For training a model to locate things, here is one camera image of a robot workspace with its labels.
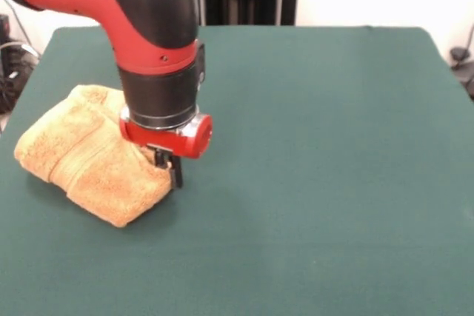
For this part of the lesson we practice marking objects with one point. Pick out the small black box red light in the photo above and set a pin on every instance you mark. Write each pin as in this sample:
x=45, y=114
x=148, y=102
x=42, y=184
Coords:
x=3, y=27

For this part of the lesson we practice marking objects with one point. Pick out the tan terry towel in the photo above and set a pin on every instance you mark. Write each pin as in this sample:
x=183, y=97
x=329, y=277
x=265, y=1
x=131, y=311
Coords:
x=85, y=160

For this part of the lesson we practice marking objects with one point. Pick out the dark green tablecloth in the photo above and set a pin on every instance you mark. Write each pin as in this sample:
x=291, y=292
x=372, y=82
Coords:
x=296, y=183

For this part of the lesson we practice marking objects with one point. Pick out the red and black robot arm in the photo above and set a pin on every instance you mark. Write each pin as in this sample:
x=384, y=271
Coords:
x=148, y=35

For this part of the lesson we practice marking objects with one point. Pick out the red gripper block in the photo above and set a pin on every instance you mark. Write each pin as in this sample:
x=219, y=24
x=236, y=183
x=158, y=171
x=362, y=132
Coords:
x=185, y=140

